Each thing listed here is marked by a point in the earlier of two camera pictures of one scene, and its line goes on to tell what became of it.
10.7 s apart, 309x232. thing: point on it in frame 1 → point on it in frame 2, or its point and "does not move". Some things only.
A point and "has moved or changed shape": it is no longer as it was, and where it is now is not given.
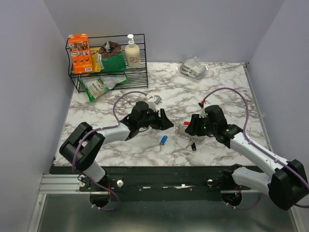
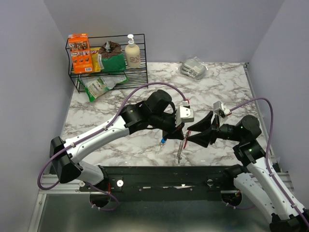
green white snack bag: x=95 y=86 does not move
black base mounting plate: x=161 y=183 does not move
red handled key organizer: x=180 y=130 has moved or changed shape
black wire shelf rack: x=107 y=62 does not move
